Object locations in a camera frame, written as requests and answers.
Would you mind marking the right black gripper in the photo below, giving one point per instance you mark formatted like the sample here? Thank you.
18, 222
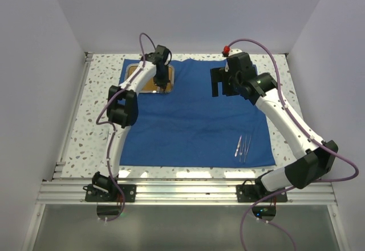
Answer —
219, 75

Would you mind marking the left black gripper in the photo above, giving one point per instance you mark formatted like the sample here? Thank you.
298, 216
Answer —
162, 83

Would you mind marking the steel instrument tray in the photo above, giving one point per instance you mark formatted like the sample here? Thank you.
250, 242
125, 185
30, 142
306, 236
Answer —
150, 86

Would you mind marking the blue surgical cloth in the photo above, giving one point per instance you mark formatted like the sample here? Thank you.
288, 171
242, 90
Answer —
188, 127

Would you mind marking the thin steel tweezers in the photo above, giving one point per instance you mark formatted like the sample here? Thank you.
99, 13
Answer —
243, 151
246, 147

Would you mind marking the steel scalpel handle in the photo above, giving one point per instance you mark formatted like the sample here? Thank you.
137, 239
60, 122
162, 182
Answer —
238, 148

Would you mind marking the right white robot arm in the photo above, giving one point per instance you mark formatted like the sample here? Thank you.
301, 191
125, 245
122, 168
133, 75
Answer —
312, 154

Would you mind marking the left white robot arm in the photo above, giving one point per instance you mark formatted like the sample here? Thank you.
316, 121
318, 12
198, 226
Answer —
122, 112

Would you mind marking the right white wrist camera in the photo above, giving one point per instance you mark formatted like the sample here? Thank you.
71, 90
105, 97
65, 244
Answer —
227, 51

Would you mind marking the aluminium left side rail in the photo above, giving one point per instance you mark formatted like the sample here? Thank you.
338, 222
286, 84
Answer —
60, 162

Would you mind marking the aluminium rail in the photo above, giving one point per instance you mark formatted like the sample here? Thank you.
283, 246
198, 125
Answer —
180, 192
60, 162

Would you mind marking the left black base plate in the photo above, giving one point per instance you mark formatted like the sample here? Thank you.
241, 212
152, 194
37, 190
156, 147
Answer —
124, 192

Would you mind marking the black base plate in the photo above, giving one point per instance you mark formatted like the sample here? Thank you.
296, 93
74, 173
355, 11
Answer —
124, 192
248, 192

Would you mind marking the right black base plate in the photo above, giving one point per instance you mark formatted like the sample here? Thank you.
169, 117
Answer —
248, 192

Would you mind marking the aluminium front rail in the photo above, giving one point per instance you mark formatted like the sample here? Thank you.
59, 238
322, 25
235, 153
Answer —
180, 192

